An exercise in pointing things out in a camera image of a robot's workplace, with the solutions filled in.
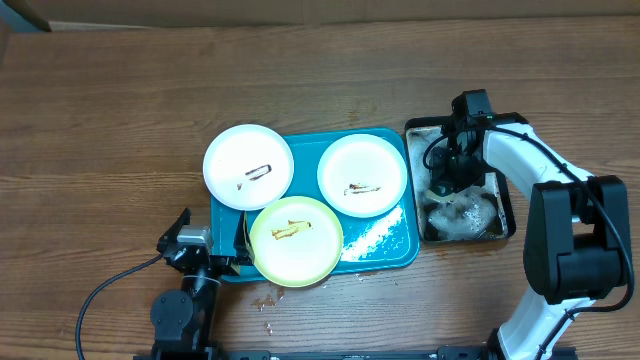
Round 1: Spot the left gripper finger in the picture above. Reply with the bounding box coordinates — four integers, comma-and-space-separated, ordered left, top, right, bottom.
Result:
233, 211, 253, 265
156, 208, 191, 251

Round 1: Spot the white plate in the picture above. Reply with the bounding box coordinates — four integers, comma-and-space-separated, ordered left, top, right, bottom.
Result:
317, 134, 408, 218
202, 124, 294, 211

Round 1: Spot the yellow green sponge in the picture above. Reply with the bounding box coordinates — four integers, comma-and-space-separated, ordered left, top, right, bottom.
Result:
426, 190, 457, 203

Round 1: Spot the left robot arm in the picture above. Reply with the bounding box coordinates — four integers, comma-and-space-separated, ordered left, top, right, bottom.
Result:
150, 208, 251, 359

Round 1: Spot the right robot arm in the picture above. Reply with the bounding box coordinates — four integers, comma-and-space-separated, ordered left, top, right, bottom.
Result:
423, 114, 635, 359

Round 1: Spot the black soapy water tray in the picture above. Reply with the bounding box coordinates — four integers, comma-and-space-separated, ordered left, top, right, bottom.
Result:
404, 116, 516, 244

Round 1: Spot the yellow-green plate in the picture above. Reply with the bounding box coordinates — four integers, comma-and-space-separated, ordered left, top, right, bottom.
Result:
249, 196, 344, 288

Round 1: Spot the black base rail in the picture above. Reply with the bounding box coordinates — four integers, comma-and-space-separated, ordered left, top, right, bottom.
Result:
132, 345, 579, 360

